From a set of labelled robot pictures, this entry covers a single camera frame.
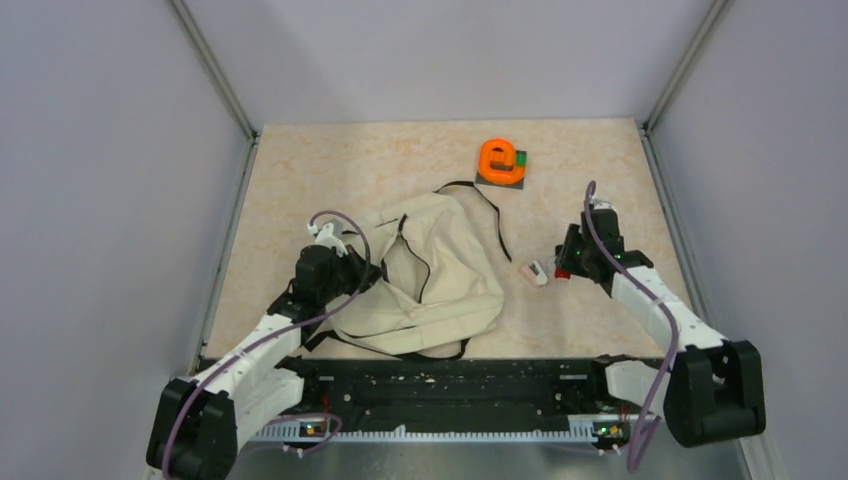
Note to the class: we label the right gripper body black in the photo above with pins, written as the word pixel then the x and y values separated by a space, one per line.
pixel 576 252

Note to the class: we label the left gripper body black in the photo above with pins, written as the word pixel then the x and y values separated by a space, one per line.
pixel 346 275

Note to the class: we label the pink white correction tape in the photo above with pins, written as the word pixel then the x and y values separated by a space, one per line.
pixel 535 274

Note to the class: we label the beige canvas student bag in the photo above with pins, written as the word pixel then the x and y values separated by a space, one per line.
pixel 430 285

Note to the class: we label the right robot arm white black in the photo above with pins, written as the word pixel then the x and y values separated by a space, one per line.
pixel 708 388

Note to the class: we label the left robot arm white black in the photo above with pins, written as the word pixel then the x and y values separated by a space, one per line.
pixel 203 422

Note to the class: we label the grey building plate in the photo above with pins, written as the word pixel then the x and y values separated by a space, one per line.
pixel 501 178

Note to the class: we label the green toy brick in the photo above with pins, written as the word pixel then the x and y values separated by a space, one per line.
pixel 521 158

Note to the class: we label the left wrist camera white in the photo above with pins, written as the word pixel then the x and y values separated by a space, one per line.
pixel 329 236

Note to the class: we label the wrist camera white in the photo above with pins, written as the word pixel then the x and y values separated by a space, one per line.
pixel 599 204
pixel 329 236

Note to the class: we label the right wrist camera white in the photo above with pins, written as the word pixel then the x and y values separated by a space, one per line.
pixel 599 204

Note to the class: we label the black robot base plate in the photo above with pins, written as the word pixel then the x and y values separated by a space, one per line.
pixel 465 396

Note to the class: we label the white cable duct strip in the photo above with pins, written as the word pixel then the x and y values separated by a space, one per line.
pixel 290 433

